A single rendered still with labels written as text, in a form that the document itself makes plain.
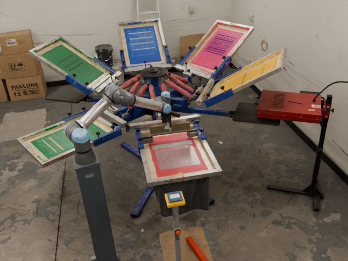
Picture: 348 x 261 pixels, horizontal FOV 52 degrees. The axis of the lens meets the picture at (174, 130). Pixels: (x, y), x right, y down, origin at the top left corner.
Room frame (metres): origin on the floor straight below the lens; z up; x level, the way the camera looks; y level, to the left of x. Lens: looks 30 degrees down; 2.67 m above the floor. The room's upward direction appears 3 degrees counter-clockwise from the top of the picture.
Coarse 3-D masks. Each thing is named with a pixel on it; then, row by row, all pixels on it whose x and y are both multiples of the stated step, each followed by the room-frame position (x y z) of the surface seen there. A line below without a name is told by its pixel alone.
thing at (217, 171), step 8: (144, 152) 2.55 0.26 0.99; (208, 152) 2.49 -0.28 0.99; (144, 160) 2.43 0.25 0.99; (144, 168) 2.32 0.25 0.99; (216, 168) 2.26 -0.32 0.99; (176, 176) 2.19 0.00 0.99; (184, 176) 2.19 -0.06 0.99; (192, 176) 2.19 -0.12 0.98; (200, 176) 2.20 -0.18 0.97; (208, 176) 2.21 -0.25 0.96; (152, 184) 2.14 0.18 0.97; (160, 184) 2.15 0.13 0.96
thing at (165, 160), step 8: (160, 136) 2.85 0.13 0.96; (168, 136) 2.85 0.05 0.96; (152, 144) 2.72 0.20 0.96; (152, 152) 2.59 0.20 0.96; (160, 152) 2.59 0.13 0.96; (168, 152) 2.58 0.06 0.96; (152, 160) 2.48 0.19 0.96; (160, 160) 2.47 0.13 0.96; (168, 160) 2.46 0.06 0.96; (176, 160) 2.46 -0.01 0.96; (160, 168) 2.35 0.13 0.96; (168, 168) 2.35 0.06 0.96; (176, 168) 2.34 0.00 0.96; (160, 176) 2.25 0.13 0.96
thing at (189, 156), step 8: (176, 136) 2.84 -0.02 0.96; (184, 136) 2.83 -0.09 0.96; (192, 144) 2.68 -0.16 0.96; (176, 152) 2.57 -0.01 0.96; (184, 152) 2.56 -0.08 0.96; (192, 152) 2.56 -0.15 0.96; (184, 160) 2.45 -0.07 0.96; (192, 160) 2.44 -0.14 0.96; (200, 160) 2.44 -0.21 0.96; (184, 168) 2.33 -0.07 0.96; (192, 168) 2.33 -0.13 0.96; (200, 168) 2.32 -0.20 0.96
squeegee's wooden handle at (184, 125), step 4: (164, 124) 2.74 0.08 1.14; (172, 124) 2.74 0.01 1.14; (176, 124) 2.74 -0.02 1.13; (180, 124) 2.75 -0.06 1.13; (184, 124) 2.75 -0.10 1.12; (188, 124) 2.76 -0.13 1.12; (152, 128) 2.71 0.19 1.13; (156, 128) 2.71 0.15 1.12; (160, 128) 2.72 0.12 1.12; (164, 128) 2.73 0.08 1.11; (172, 128) 2.74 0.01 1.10; (176, 128) 2.74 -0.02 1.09; (180, 128) 2.75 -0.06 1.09; (184, 128) 2.75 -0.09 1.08; (188, 128) 2.76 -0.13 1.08; (152, 132) 2.71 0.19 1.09; (156, 132) 2.71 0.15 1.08; (160, 132) 2.72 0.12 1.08
